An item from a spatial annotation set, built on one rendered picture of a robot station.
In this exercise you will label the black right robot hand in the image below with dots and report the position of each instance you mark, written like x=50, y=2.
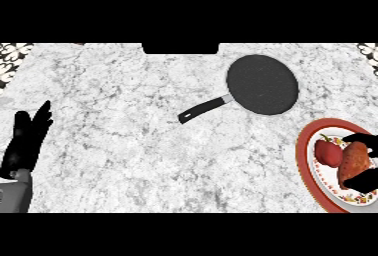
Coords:
x=364, y=181

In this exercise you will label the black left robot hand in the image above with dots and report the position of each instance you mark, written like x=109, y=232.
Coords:
x=23, y=146

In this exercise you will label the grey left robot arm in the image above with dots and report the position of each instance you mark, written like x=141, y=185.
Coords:
x=13, y=195

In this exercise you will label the red-rimmed patterned plate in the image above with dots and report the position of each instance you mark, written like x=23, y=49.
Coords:
x=308, y=166

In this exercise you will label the orange sweet potato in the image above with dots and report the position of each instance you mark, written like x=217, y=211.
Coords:
x=353, y=162

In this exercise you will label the black frying pan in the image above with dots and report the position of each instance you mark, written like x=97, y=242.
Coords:
x=261, y=85

